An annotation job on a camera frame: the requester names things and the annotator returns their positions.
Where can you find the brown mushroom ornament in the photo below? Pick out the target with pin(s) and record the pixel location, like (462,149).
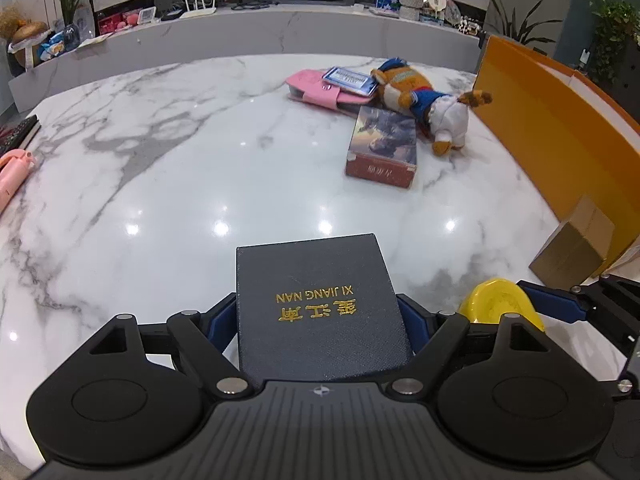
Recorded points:
(27,37)

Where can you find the pink selfie stick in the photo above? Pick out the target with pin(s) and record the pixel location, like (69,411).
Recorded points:
(12,170)

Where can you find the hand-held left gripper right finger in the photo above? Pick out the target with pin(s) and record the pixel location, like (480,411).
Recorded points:
(411,325)

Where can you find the dark textured gift box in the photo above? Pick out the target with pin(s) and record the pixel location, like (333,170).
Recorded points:
(320,310)

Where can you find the red picture card box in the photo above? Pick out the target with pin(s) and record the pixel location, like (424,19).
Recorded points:
(382,135)

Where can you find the orange cardboard storage box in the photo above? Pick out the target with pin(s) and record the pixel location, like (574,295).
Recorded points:
(550,125)

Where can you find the green vine plant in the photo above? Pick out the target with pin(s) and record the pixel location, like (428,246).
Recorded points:
(612,25)

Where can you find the brown bear plush blue outfit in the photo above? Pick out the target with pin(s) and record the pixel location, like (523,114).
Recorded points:
(405,82)

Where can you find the white digital clock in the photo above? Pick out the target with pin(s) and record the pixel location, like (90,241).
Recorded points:
(146,16)

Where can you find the pink toy box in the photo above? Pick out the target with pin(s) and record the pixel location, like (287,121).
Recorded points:
(117,22)

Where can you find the small brown cardboard box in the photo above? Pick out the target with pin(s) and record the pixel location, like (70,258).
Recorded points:
(570,255)

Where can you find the pink leather wallet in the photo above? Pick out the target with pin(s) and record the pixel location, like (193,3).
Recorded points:
(310,85)

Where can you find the blue snack bags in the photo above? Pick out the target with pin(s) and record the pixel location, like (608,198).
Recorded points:
(57,45)

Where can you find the dried flower bunch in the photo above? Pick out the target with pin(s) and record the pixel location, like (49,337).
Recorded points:
(12,17)

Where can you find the marble television console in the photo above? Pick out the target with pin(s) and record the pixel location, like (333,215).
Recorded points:
(200,35)

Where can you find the yellow round plastic case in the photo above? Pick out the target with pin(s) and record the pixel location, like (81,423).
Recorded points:
(492,302)

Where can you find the blue card tag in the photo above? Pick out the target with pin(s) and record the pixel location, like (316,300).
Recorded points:
(350,81)

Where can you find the long-leaf potted plant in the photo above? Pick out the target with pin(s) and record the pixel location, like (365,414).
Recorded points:
(520,22)

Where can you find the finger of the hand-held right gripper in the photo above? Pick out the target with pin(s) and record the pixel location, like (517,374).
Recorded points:
(555,300)
(622,375)

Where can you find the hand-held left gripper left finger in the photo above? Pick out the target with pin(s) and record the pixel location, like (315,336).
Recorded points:
(220,325)

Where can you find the black keyboard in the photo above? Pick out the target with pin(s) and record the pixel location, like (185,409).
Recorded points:
(20,132)

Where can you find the white router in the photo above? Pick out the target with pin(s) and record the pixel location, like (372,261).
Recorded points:
(197,10)

